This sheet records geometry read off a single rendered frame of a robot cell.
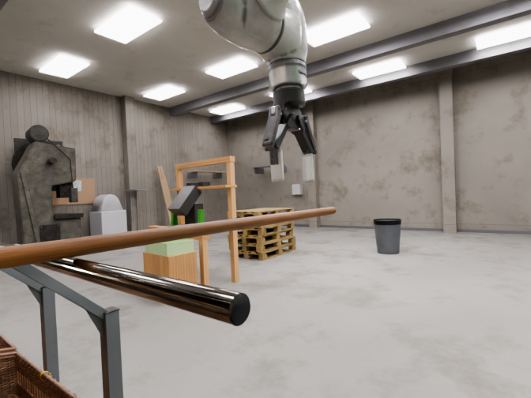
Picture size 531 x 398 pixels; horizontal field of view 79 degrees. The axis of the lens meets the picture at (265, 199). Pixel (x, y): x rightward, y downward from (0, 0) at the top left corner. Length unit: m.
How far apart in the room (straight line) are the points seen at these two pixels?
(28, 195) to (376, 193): 9.05
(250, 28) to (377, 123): 10.02
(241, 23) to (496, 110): 9.63
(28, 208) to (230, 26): 8.03
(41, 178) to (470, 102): 10.57
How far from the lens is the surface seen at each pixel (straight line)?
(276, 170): 0.70
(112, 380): 1.12
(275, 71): 0.78
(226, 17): 0.66
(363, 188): 10.61
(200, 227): 0.73
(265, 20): 0.68
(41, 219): 8.60
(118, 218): 9.75
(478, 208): 10.00
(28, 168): 8.59
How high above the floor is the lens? 1.27
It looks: 1 degrees down
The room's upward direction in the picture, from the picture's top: 2 degrees counter-clockwise
